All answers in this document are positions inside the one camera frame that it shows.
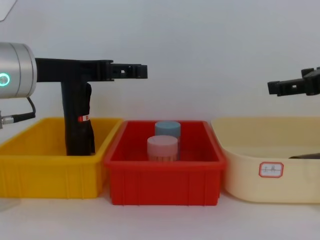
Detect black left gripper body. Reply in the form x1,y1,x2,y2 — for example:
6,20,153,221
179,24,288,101
34,57,115,84

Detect jar with blue lid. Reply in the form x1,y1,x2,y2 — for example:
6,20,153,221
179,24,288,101
154,121,182,161

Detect dark object in basin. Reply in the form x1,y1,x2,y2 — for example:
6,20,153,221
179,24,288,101
288,152,320,160

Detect jar with pink lid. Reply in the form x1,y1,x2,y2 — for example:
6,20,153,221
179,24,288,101
146,135,179,162

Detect white label with red border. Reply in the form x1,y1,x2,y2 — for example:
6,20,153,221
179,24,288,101
259,161,285,179

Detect cream plastic basin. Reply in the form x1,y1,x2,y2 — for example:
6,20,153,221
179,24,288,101
211,116,320,204

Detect yellow plastic bin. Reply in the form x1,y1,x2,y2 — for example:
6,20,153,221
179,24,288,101
0,117,124,200

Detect red plastic bin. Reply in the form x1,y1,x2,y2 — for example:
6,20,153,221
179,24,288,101
103,120,227,207

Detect thin dark wrist cable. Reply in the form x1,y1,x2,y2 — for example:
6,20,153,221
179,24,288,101
0,96,37,129

